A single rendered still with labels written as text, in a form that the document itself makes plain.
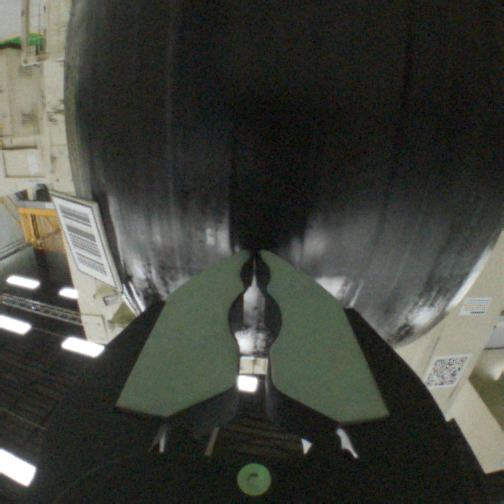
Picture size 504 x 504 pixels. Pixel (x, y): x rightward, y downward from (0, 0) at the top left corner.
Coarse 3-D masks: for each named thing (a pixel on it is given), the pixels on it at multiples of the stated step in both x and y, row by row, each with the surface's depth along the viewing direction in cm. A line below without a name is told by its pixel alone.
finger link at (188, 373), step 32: (192, 288) 10; (224, 288) 10; (160, 320) 9; (192, 320) 9; (224, 320) 9; (160, 352) 7; (192, 352) 8; (224, 352) 8; (128, 384) 7; (160, 384) 7; (192, 384) 7; (224, 384) 7; (160, 416) 6; (192, 416) 6; (224, 416) 7
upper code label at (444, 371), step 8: (440, 360) 42; (448, 360) 42; (456, 360) 42; (464, 360) 42; (432, 368) 43; (440, 368) 43; (448, 368) 43; (456, 368) 43; (464, 368) 43; (432, 376) 43; (440, 376) 43; (448, 376) 43; (456, 376) 44; (432, 384) 44; (440, 384) 44; (448, 384) 44
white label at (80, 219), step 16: (64, 208) 15; (80, 208) 14; (96, 208) 14; (64, 224) 16; (80, 224) 15; (96, 224) 14; (80, 240) 16; (96, 240) 15; (80, 256) 17; (96, 256) 16; (96, 272) 17; (112, 272) 16
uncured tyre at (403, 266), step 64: (128, 0) 10; (192, 0) 10; (256, 0) 10; (320, 0) 10; (384, 0) 10; (448, 0) 9; (64, 64) 14; (128, 64) 11; (192, 64) 10; (256, 64) 10; (320, 64) 10; (384, 64) 10; (448, 64) 10; (128, 128) 12; (192, 128) 11; (256, 128) 11; (320, 128) 11; (384, 128) 11; (448, 128) 11; (128, 192) 13; (192, 192) 13; (256, 192) 13; (320, 192) 13; (384, 192) 12; (448, 192) 12; (128, 256) 15; (192, 256) 14; (320, 256) 14; (384, 256) 14; (448, 256) 14; (256, 320) 18; (384, 320) 18
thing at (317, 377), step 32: (256, 256) 13; (288, 288) 10; (320, 288) 10; (288, 320) 9; (320, 320) 9; (288, 352) 8; (320, 352) 8; (352, 352) 8; (288, 384) 7; (320, 384) 7; (352, 384) 7; (288, 416) 7; (320, 416) 6; (352, 416) 6; (384, 416) 6
